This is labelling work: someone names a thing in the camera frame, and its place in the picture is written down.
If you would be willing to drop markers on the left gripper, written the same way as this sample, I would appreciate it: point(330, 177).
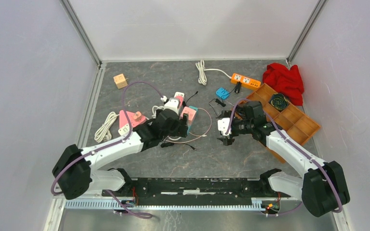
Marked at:
point(180, 130)

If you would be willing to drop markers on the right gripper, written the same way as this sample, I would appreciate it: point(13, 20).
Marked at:
point(227, 141)

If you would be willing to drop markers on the pink plug adapter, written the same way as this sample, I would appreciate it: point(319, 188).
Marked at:
point(182, 115)

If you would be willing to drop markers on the teal power strip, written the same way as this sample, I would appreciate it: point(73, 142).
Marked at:
point(191, 111)

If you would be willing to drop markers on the blue folding extension socket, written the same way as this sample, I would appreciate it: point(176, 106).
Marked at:
point(222, 93)

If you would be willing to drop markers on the black power adapter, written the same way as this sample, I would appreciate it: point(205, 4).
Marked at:
point(237, 88)

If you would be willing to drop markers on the orange power strip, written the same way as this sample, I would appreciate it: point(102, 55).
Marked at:
point(246, 82)

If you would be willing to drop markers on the wooden cube adapter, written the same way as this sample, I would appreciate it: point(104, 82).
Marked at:
point(120, 81)

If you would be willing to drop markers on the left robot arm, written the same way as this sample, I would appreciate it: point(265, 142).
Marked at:
point(79, 170)

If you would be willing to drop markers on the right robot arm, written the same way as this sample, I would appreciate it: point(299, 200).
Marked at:
point(321, 186)

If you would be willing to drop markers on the white usb power strip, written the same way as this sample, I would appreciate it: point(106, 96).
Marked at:
point(180, 97)

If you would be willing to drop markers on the pink square power strip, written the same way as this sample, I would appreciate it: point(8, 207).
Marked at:
point(134, 119)

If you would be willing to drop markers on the red cloth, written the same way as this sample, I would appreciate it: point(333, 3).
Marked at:
point(285, 81)

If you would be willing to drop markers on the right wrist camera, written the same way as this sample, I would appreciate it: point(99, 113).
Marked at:
point(223, 126)

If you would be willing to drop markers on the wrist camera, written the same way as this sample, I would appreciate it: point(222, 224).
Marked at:
point(173, 104)
point(223, 126)

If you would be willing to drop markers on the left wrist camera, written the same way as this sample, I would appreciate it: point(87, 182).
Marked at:
point(173, 104)

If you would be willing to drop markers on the dark green ring object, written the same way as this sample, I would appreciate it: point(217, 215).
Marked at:
point(279, 102)

